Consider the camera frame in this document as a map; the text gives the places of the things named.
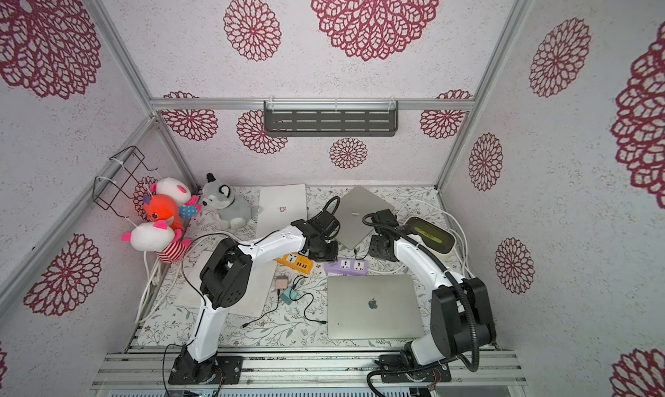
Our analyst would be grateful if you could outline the silver apple laptop front right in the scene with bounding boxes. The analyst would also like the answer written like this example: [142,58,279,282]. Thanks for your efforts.
[327,275,424,340]

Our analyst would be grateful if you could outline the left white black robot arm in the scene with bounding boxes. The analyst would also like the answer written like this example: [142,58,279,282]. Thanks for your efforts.
[166,211,340,385]

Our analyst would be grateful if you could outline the white laptop with red logo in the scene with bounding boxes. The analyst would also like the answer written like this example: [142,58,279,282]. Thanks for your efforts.
[256,184,308,239]

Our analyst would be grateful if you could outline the black wire wall basket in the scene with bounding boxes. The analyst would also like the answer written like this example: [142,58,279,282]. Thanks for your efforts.
[91,145,158,220]

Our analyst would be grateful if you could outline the black cable of pink charger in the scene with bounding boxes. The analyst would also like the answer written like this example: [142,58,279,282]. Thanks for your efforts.
[241,290,284,329]

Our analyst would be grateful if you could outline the white pink plush upper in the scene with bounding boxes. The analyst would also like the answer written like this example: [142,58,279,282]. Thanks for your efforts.
[150,178,198,206]

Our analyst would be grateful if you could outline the grey metal wall shelf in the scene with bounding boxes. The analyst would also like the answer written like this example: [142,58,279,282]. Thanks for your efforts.
[263,100,399,137]

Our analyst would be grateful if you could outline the silver laptop rear right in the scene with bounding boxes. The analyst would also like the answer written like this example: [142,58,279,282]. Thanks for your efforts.
[334,186,394,250]

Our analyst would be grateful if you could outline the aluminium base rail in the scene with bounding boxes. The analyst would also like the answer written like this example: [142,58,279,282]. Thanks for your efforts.
[90,347,528,396]

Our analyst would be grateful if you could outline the white power cable left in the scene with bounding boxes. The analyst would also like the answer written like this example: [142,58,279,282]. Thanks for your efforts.
[134,231,245,325]

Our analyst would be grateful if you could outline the white plush striped legs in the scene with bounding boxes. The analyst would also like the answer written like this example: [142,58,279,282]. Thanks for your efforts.
[121,220,192,264]

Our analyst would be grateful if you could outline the white laptop front left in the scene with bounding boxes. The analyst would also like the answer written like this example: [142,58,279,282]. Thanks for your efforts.
[175,251,277,317]

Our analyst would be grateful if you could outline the orange power strip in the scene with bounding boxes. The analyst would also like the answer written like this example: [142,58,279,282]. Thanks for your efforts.
[275,253,314,275]

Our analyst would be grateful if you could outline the cream box with green display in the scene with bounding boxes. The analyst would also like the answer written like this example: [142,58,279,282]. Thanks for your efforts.
[406,216,456,256]

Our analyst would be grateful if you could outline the purple power strip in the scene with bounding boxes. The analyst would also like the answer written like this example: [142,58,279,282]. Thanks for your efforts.
[324,258,368,277]

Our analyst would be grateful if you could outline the white power cable right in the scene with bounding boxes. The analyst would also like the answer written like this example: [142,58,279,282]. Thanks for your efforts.
[368,198,484,294]

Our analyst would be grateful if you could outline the grey husky plush toy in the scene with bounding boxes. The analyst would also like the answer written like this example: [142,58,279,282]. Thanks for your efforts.
[200,173,261,230]

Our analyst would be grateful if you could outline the red fox plush toy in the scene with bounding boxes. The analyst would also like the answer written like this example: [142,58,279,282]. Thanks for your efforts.
[143,194,184,230]

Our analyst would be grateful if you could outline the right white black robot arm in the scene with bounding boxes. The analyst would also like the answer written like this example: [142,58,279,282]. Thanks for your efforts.
[362,209,496,396]

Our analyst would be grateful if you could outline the teal charger plug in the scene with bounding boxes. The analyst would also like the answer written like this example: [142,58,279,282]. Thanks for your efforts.
[281,287,300,305]

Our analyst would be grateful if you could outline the white power cable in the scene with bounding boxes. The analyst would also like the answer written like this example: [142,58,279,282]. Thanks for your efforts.
[134,231,245,325]
[368,198,484,294]

